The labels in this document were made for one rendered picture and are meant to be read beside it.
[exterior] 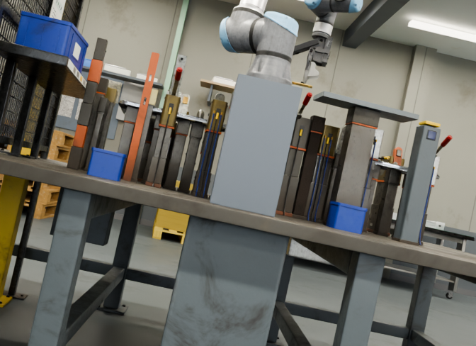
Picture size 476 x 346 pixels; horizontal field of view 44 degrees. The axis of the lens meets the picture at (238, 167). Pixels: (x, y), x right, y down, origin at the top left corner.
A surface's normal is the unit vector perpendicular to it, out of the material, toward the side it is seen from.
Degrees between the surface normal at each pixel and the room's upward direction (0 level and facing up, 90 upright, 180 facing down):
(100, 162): 90
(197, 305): 90
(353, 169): 90
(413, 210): 90
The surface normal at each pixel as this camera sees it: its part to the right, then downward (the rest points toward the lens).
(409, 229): 0.14, 0.00
